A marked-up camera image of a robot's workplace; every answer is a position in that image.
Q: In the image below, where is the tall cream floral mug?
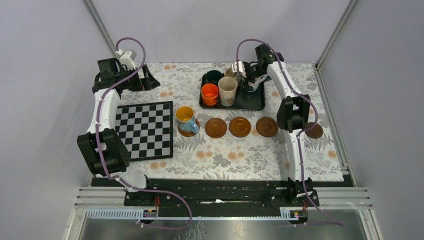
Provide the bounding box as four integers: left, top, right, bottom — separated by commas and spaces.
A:
218, 76, 238, 107

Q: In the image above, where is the orange mug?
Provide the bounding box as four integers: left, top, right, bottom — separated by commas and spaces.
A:
201, 83, 219, 106

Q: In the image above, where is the brown wooden coaster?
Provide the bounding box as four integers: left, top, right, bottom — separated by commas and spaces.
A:
204, 118, 228, 139
177, 119, 200, 137
229, 117, 252, 138
255, 117, 279, 138

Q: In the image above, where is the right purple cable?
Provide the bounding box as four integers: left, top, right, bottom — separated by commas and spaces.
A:
235, 38, 345, 228

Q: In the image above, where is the blue mug yellow inside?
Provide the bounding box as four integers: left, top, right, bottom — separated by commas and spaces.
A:
175, 106, 196, 126

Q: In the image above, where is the aluminium frame rail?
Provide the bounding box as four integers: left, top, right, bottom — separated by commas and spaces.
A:
74, 186, 373, 210

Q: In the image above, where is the dark green mug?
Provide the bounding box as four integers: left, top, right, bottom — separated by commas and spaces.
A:
205, 70, 223, 85

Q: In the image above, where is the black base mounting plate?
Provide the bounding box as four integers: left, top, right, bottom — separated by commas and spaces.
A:
91, 174, 355, 218

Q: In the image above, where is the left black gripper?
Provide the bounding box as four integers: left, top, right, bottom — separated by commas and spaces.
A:
116, 64, 160, 92

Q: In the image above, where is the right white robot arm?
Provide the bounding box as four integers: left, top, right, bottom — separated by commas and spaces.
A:
233, 41, 315, 206

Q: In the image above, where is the dark wooden coaster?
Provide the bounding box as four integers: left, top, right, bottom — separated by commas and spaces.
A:
305, 122, 324, 139

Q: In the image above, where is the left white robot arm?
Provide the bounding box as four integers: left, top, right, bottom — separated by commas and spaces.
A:
77, 58, 160, 206

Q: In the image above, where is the black white chessboard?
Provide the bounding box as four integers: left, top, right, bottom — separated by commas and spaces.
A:
115, 101, 174, 162

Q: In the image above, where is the white mug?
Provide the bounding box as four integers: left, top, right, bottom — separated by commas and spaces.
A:
245, 74, 268, 92

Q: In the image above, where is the beige mug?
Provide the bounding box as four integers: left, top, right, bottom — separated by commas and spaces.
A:
224, 67, 237, 79

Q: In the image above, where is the floral table cloth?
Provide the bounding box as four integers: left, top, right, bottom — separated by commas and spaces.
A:
120, 63, 343, 182

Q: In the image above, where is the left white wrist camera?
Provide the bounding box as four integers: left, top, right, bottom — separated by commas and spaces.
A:
115, 49, 137, 70

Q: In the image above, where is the white slotted cable duct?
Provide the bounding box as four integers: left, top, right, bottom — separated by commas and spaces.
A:
85, 208, 300, 221

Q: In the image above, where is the black serving tray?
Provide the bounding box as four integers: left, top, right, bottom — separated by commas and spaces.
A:
199, 74, 266, 111

